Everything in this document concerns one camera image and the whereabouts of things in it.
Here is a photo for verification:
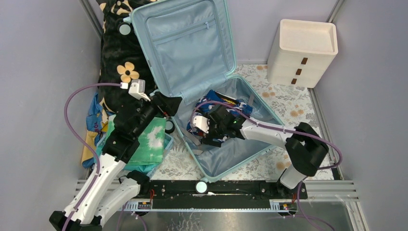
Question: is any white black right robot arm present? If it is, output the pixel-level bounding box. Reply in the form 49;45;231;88
191;103;329;198

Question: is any floral patterned floor mat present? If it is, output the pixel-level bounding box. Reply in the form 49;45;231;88
151;64;320;180

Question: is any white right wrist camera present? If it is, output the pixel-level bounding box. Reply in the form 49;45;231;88
192;115;209;134

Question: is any white three-drawer storage cabinet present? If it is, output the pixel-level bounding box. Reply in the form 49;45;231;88
267;19;338;89

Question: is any dark blue item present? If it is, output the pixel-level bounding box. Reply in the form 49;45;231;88
187;90;253;144

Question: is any blue yellow cloth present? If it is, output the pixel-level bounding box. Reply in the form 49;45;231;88
81;92;112;168

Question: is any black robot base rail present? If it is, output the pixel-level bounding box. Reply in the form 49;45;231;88
124;180;308;216

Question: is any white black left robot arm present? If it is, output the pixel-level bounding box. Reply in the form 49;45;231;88
49;91;182;231

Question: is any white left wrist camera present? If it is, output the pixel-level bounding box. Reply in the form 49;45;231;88
120;79;151;102

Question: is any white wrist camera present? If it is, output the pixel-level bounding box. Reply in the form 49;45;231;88
192;115;209;134
120;79;151;102

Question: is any light blue ribbed suitcase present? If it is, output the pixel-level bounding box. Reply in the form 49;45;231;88
124;0;282;182

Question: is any teal cloth bottom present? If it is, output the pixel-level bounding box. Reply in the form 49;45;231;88
123;164;159;175

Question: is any light blue perforated plastic basket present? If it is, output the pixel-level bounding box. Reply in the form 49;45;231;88
96;133;174;178

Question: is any black floral plush blanket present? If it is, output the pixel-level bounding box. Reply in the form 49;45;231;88
97;0;157;94

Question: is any green white tie-dye cloth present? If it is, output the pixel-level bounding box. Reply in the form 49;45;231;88
105;115;167;167

